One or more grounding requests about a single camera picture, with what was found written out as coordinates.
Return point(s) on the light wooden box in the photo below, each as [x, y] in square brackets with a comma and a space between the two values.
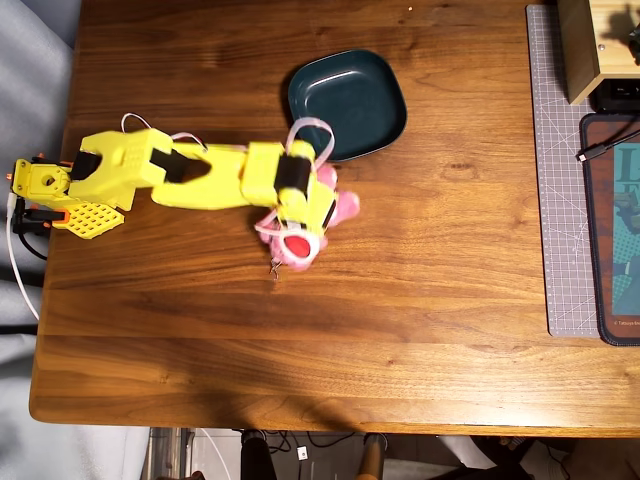
[580, 50]

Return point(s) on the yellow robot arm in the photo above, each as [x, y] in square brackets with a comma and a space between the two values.
[210, 175]

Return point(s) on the grey cutting mat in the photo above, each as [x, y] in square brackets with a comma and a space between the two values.
[560, 200]

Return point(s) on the small white adapter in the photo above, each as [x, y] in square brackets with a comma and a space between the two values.
[302, 453]

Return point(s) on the dark printed mouse pad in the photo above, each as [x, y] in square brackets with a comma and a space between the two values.
[605, 240]

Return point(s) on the pink strawberry bear plush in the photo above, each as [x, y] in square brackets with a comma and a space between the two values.
[345, 202]

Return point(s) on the dark teal square plate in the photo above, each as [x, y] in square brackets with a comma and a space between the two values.
[365, 95]

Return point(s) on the yellow perforated robot base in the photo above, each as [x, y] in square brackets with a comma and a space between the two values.
[92, 222]

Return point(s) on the black electronic device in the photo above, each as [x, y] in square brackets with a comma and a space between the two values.
[620, 97]

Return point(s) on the small black object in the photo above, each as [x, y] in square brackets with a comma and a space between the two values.
[635, 47]

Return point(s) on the brown wooden leg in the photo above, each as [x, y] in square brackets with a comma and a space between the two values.
[372, 460]

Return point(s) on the silver metal frame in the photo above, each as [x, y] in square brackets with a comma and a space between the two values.
[170, 450]

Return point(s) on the black table leg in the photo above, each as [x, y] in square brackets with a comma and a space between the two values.
[257, 460]

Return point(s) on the orange black table clamp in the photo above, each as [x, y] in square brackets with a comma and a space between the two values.
[45, 216]

